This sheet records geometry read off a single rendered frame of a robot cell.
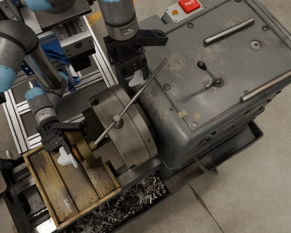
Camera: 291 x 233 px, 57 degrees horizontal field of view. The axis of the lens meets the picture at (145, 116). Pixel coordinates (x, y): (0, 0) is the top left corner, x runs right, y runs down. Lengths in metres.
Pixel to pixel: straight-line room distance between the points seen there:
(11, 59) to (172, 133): 0.52
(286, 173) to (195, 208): 0.75
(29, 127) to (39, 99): 1.02
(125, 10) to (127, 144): 0.45
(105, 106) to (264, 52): 0.58
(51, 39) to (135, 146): 0.68
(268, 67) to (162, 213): 1.37
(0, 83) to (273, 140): 1.98
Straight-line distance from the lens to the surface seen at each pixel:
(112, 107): 0.90
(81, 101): 2.08
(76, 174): 1.23
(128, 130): 0.88
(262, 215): 2.22
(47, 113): 1.09
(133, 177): 1.21
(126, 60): 0.70
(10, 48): 0.88
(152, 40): 0.72
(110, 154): 0.99
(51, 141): 1.05
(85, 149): 1.00
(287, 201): 2.30
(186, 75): 0.93
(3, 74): 0.86
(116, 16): 0.61
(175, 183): 1.54
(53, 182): 1.26
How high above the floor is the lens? 2.06
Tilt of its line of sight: 70 degrees down
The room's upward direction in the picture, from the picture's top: 2 degrees counter-clockwise
